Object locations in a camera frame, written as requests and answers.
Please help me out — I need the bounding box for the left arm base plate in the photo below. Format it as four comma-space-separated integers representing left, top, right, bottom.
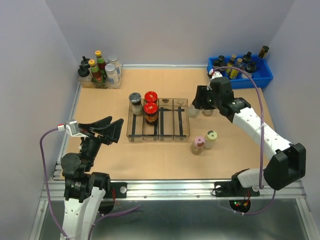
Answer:
103, 181, 128, 199

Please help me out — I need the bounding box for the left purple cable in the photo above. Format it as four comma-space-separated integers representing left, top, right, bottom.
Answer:
39, 127, 68, 240

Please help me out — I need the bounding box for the chili sauce bottle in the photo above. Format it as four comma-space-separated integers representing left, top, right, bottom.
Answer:
95, 50, 107, 78
88, 59, 104, 83

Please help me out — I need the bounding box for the aluminium rail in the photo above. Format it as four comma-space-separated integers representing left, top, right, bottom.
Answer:
48, 179, 307, 201

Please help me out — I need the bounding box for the black knob bottle front left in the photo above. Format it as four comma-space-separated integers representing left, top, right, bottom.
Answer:
77, 65, 92, 82

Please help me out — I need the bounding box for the clear corner storage box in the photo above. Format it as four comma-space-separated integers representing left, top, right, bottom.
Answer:
78, 68, 122, 89

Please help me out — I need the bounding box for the red lid sauce jar back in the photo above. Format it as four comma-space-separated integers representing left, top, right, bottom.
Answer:
144, 91, 158, 104

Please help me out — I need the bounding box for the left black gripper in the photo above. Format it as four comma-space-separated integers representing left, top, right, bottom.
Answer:
78, 115, 124, 170

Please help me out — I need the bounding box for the yellow lid spice jar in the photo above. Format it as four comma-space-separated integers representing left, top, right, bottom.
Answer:
204, 130, 218, 150

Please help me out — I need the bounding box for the yellow label bottle in bin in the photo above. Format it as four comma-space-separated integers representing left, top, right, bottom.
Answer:
226, 54, 243, 80

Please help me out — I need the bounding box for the black cap spice jar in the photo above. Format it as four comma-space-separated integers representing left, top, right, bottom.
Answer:
188, 104, 202, 119

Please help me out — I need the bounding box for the black knob lid bottle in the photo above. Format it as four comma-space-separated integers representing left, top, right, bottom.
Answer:
202, 109, 214, 117

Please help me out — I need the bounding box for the silver lid jar front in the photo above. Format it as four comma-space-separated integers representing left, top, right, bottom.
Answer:
104, 63, 119, 83

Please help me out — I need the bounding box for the dark bottle behind blue bin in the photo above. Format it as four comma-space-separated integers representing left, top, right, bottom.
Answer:
257, 45, 270, 59

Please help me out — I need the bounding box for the black knob bottle back left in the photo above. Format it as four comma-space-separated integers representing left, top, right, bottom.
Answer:
80, 55, 90, 69

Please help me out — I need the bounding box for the silver lid jar back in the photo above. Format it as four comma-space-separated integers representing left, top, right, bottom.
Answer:
107, 54, 121, 75

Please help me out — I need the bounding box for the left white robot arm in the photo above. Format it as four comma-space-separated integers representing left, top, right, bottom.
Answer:
58, 116, 124, 240

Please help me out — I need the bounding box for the chili sauce bottle front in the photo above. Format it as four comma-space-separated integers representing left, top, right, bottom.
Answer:
88, 59, 104, 83

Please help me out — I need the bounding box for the blue plastic bin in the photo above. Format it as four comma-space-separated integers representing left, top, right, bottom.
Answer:
206, 54, 274, 91

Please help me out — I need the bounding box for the silver lid jar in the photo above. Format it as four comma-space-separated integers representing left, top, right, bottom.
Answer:
104, 63, 119, 83
107, 54, 121, 75

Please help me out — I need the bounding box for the red lid sauce jar front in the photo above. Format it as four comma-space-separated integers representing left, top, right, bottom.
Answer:
143, 102, 159, 125

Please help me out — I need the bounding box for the white powder jar black lid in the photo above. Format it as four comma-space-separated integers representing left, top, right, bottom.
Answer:
128, 92, 144, 116

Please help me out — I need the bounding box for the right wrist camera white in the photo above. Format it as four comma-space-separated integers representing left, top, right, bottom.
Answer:
208, 68, 223, 80

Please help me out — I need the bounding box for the black knob bottle in bin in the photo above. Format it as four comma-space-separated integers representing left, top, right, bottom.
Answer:
241, 51, 257, 77

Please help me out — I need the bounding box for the red lid sauce jar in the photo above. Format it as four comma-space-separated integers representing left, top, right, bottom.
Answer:
144, 91, 158, 104
143, 102, 159, 125

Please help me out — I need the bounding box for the clear bin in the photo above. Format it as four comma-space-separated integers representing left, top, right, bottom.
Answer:
173, 98, 190, 142
158, 98, 174, 142
126, 103, 144, 143
142, 101, 159, 141

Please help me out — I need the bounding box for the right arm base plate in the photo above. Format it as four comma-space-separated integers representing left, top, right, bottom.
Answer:
214, 180, 260, 197

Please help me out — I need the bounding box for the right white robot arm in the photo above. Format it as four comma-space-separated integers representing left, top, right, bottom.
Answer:
189, 77, 306, 195

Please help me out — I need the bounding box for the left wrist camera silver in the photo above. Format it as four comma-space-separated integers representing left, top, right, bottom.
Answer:
57, 119, 83, 137

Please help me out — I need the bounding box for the chili sauce bottle back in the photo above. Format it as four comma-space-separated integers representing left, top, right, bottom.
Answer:
95, 50, 107, 78

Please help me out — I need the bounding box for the pink lid spice jar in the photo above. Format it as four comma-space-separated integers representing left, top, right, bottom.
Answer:
190, 136, 205, 156

